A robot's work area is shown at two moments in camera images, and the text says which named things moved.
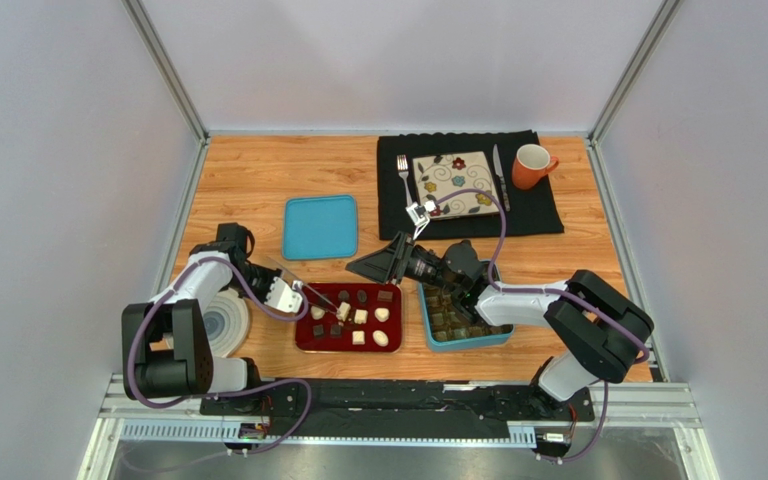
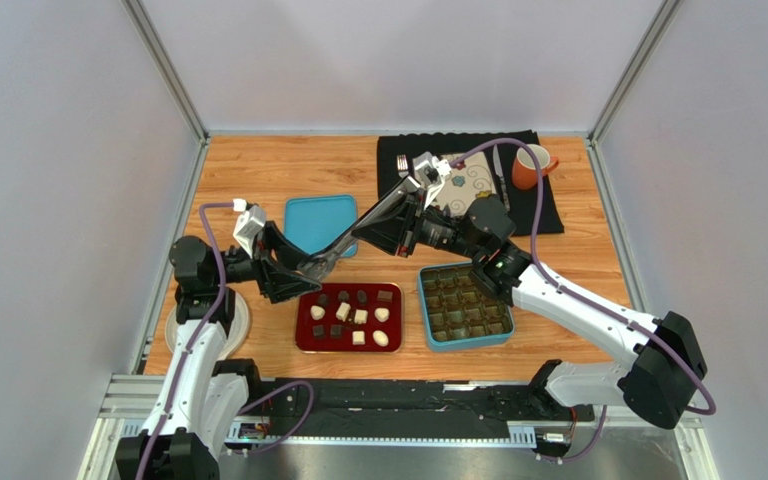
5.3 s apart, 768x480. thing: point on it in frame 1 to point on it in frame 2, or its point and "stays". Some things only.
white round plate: (227, 323) stays
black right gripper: (398, 261) to (408, 226)
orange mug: (532, 161) stays
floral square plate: (440, 175) stays
